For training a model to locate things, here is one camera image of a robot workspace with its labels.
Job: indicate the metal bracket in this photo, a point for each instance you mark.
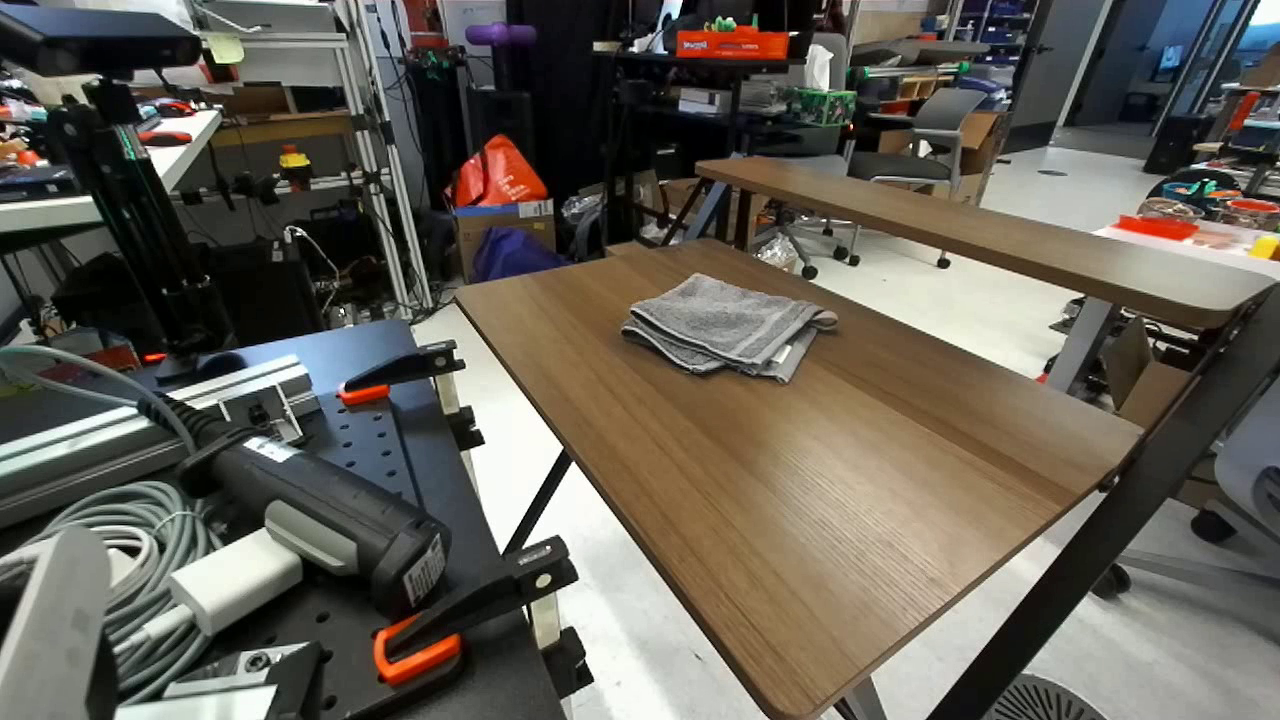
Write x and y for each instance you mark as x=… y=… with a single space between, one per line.
x=240 y=680

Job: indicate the grey folded towel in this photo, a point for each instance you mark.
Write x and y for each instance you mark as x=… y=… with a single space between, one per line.
x=720 y=320

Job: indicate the grey flat panel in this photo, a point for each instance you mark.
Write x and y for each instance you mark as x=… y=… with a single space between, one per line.
x=50 y=630

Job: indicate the cardboard box with white label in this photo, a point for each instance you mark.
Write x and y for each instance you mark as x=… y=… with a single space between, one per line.
x=505 y=225

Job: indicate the white power adapter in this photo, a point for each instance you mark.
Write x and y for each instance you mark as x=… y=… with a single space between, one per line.
x=235 y=580

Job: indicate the long wooden table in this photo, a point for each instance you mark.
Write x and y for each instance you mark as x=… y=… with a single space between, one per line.
x=1000 y=235

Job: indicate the white metal shelf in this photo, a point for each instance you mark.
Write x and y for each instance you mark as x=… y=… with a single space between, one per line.
x=350 y=120

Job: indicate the black and orange clamp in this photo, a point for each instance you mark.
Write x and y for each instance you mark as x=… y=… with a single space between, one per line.
x=480 y=598
x=400 y=372

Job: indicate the orange bag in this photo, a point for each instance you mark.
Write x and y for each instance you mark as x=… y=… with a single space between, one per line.
x=497 y=172

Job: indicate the white table with containers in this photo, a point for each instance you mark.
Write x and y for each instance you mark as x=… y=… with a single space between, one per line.
x=1200 y=245

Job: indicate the black desk with shelf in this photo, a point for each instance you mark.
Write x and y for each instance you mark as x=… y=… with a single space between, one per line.
x=690 y=120

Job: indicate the open cardboard box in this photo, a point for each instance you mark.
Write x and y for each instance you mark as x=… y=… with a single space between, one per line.
x=1150 y=390

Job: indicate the purple bag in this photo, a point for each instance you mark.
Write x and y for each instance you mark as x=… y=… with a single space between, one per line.
x=515 y=255

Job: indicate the purple dumbbell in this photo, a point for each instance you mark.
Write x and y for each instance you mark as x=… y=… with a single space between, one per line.
x=500 y=34

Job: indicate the large cardboard box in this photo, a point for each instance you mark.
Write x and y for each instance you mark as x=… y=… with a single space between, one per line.
x=985 y=140

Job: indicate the floor fan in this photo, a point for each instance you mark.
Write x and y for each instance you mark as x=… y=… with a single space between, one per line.
x=1045 y=700

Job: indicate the aluminium rail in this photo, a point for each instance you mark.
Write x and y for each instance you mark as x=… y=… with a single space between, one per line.
x=120 y=430

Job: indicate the light grey office chair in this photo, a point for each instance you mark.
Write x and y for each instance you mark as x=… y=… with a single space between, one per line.
x=1250 y=470

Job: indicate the green patterned box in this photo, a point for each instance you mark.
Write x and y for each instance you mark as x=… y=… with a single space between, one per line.
x=820 y=105

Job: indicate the camera on tripod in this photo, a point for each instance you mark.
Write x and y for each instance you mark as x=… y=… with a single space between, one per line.
x=130 y=190

